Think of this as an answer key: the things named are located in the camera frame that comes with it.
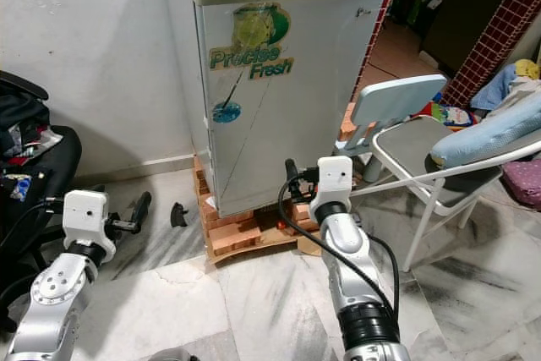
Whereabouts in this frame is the red brick platform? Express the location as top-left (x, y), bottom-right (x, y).
top-left (192, 156), bottom-right (347, 265)

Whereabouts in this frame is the black office chair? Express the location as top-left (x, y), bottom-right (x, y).
top-left (0, 71), bottom-right (84, 332)

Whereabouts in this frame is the green Precise Fresh sticker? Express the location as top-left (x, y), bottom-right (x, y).
top-left (208, 2), bottom-right (295, 123)

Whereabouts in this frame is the white red packet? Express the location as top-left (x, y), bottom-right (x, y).
top-left (10, 120), bottom-right (47, 150)

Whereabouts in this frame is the colourful clothes pile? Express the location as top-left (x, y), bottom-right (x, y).
top-left (429, 58), bottom-right (541, 129)

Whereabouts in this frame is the blue white packet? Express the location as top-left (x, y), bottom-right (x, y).
top-left (7, 173), bottom-right (36, 203)

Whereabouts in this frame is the light blue pillow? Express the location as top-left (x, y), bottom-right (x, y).
top-left (429, 93), bottom-right (541, 170)

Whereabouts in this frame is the white mini fridge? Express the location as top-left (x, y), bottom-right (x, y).
top-left (163, 0), bottom-right (392, 218)

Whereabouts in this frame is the purple cushion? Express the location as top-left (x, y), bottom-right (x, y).
top-left (499, 158), bottom-right (541, 211)

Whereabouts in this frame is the silver robot left leg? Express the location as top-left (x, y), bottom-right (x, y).
top-left (148, 348), bottom-right (197, 361)

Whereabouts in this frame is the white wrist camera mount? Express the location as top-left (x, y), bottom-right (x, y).
top-left (62, 189), bottom-right (117, 260)
top-left (308, 156), bottom-right (357, 215)

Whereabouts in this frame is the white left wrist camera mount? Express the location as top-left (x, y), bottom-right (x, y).
top-left (62, 189), bottom-right (117, 260)

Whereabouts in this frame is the small black curved object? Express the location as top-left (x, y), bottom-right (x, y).
top-left (168, 203), bottom-right (189, 228)

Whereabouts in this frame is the black clothes heap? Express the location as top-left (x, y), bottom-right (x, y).
top-left (0, 89), bottom-right (52, 155)

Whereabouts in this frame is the red tiled pillar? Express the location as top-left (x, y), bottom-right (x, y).
top-left (440, 0), bottom-right (541, 108)

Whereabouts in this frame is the dark wooden cabinet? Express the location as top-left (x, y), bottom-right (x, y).
top-left (418, 0), bottom-right (529, 74)

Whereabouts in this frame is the white grey folding chair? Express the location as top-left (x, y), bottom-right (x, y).
top-left (347, 74), bottom-right (541, 273)

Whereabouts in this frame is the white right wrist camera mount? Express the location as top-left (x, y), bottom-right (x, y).
top-left (308, 156), bottom-right (357, 215)

